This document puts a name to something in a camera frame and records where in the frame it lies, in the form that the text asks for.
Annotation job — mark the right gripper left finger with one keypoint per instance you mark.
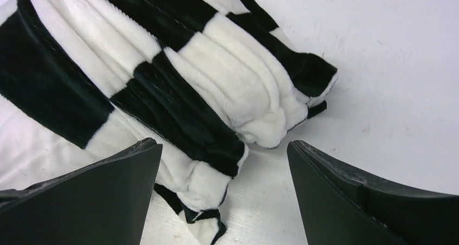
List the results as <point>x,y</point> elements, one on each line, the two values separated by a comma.
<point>103,203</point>

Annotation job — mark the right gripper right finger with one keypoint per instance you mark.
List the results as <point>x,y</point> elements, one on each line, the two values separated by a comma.
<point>342,204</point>

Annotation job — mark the black white checkered pillowcase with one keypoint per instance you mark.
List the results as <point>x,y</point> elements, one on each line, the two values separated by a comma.
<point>82,80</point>

